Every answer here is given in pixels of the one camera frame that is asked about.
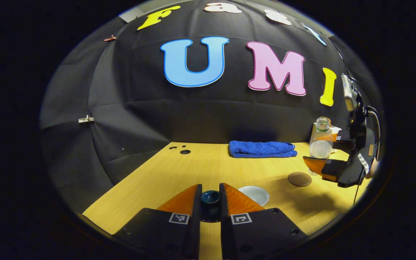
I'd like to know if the dark teal teacup lid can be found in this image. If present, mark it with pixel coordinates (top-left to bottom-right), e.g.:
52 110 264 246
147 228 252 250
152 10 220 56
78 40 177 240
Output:
201 190 221 223

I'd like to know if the black cable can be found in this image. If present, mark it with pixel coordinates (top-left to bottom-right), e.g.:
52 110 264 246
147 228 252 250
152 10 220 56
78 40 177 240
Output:
352 166 368 206

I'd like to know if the white and teal teacup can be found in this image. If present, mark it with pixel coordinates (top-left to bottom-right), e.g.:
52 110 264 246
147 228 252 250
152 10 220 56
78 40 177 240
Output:
238 185 270 207

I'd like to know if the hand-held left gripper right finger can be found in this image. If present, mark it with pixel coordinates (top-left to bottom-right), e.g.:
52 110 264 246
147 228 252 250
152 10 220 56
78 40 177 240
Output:
218 182 308 260

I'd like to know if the black backdrop cloth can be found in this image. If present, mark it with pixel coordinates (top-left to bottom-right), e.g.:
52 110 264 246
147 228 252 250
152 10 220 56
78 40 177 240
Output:
40 0 384 213

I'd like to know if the folded blue towel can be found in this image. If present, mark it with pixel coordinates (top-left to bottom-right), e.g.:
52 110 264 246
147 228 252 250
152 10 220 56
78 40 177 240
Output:
229 140 298 159

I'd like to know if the clear plastic water bottle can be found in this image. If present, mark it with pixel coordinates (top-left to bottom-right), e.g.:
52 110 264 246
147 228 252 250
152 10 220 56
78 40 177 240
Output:
308 116 335 176

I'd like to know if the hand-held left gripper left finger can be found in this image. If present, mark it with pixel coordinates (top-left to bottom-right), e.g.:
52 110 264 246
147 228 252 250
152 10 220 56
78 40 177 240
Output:
112 183 203 260

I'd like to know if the round brown coaster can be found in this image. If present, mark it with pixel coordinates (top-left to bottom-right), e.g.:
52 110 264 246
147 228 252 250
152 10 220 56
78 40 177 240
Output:
288 172 313 187

